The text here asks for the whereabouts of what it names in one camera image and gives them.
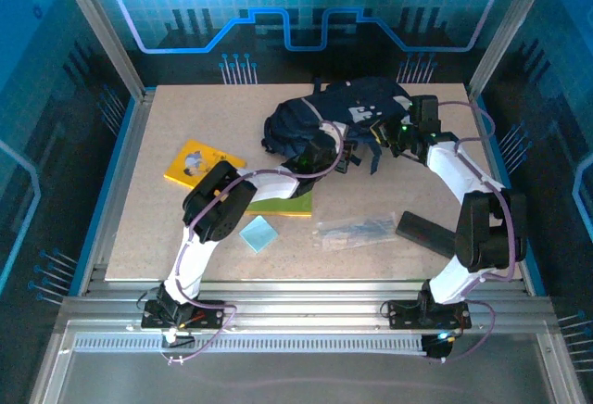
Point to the navy blue backpack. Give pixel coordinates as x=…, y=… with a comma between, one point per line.
x=352, y=98

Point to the green notebook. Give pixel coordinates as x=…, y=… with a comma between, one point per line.
x=287, y=205

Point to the clear plastic bag of pens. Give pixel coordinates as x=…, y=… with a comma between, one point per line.
x=352, y=230

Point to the light blue sticky note pad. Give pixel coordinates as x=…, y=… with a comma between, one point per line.
x=258, y=235

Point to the black pencil case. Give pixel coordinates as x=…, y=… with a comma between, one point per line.
x=421, y=232

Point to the yellow picture book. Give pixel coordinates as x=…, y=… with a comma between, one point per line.
x=194, y=163

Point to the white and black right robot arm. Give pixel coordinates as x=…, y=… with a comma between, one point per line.
x=454, y=172

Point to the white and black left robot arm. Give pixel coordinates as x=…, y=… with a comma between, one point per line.
x=273, y=186

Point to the black electronics box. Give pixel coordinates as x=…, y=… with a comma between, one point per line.
x=437, y=348

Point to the aluminium side rail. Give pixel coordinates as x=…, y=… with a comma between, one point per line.
x=120, y=191
x=485, y=144

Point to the aluminium frame post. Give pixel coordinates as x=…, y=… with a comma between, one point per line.
x=107, y=38
x=504, y=38

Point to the aluminium front rail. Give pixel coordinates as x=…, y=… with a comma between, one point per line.
x=301, y=302

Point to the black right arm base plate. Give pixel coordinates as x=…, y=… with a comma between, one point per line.
x=403, y=313

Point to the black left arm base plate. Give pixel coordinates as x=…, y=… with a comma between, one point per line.
x=153, y=318

